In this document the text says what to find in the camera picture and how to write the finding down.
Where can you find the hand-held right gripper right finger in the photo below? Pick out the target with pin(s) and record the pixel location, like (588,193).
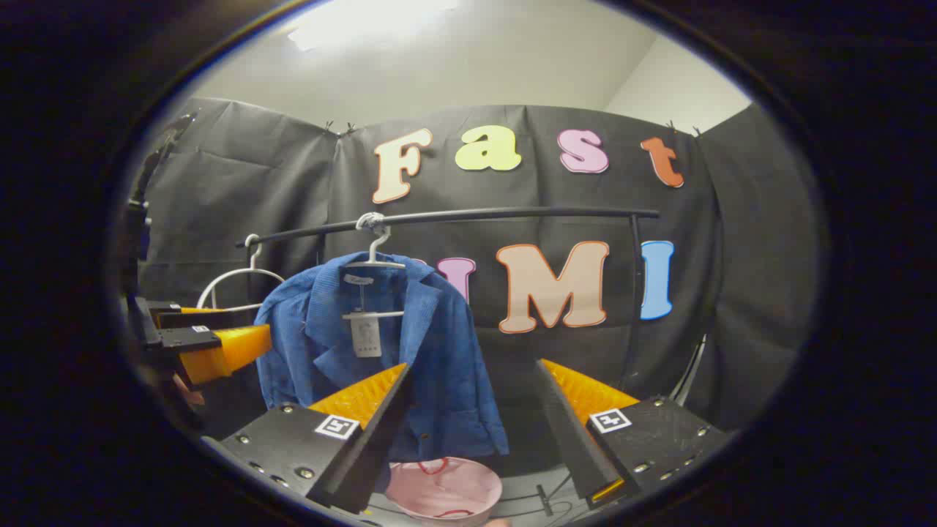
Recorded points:
(571,432)

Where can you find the white plastic clothes hanger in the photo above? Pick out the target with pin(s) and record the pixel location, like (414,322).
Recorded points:
(236,273)
(374,250)

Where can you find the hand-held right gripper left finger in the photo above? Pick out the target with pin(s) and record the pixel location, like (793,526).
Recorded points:
(366,454)

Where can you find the pink laundry hamper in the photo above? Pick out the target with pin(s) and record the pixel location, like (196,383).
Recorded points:
(439,490)

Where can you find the black clothes rack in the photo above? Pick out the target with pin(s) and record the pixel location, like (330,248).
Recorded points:
(512,213)

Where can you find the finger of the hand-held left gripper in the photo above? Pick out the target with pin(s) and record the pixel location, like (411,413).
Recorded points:
(234,351)
(212,318)

